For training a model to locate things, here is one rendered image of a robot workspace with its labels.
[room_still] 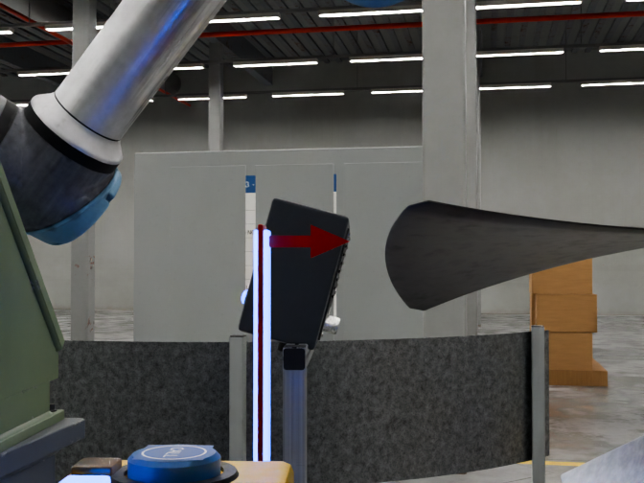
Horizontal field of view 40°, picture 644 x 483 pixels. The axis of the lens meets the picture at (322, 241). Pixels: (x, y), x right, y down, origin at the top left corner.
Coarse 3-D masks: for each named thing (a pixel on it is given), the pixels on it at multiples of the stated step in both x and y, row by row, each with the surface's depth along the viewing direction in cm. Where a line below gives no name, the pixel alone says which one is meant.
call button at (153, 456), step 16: (144, 448) 39; (160, 448) 39; (176, 448) 39; (192, 448) 39; (208, 448) 39; (128, 464) 38; (144, 464) 37; (160, 464) 37; (176, 464) 37; (192, 464) 37; (208, 464) 37; (144, 480) 37; (160, 480) 36; (176, 480) 36; (192, 480) 37
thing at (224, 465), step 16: (224, 464) 40; (240, 464) 41; (256, 464) 41; (272, 464) 41; (288, 464) 41; (112, 480) 37; (128, 480) 37; (208, 480) 37; (224, 480) 37; (240, 480) 38; (256, 480) 38; (272, 480) 38; (288, 480) 39
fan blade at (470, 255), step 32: (416, 224) 57; (448, 224) 57; (480, 224) 56; (512, 224) 56; (544, 224) 56; (576, 224) 55; (416, 256) 64; (448, 256) 64; (480, 256) 65; (512, 256) 66; (544, 256) 67; (576, 256) 68; (416, 288) 71; (448, 288) 72; (480, 288) 73
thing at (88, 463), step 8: (80, 464) 38; (88, 464) 38; (96, 464) 38; (104, 464) 38; (112, 464) 38; (120, 464) 39; (72, 472) 38; (80, 472) 38; (88, 472) 38; (96, 472) 38; (104, 472) 38; (112, 472) 38
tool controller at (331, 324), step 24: (288, 216) 121; (312, 216) 121; (336, 216) 121; (288, 264) 121; (312, 264) 120; (336, 264) 121; (288, 288) 121; (312, 288) 120; (288, 312) 120; (312, 312) 120; (288, 336) 120; (312, 336) 120
